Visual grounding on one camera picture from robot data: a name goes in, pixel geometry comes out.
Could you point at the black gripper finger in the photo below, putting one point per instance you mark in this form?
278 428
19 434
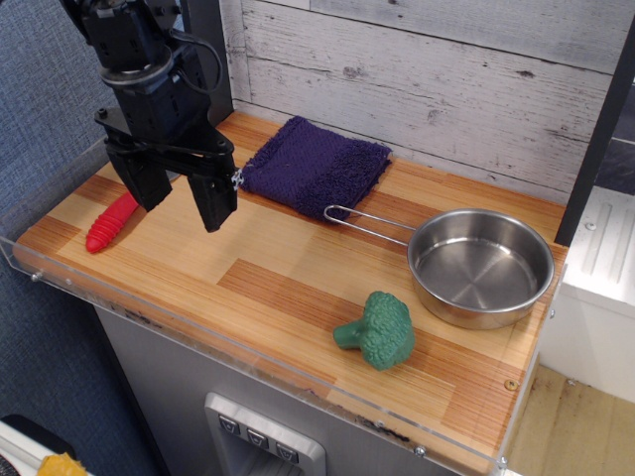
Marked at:
215 198
147 182

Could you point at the stainless steel pan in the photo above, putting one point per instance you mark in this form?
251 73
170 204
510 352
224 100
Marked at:
473 268

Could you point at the purple folded towel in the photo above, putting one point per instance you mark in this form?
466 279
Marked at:
308 168

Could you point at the red handled fork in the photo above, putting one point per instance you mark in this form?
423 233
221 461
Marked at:
109 223

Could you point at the silver dispenser panel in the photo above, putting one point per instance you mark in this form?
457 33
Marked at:
248 443

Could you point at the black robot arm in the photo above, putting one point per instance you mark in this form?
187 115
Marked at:
135 33

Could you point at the grey cabinet front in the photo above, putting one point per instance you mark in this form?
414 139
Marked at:
170 381

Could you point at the black right vertical post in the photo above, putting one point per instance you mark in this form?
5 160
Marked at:
608 117

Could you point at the black vertical post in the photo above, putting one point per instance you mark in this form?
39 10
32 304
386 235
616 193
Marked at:
202 18
608 117

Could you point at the white ridged appliance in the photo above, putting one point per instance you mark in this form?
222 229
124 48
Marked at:
589 334

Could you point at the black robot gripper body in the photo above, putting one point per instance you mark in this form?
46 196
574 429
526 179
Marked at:
163 112

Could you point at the clear acrylic table guard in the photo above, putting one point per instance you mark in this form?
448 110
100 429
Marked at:
268 289

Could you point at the green toy broccoli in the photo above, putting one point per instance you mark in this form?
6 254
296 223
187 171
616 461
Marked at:
384 333

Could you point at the black left vertical post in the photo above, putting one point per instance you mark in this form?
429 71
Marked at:
202 18

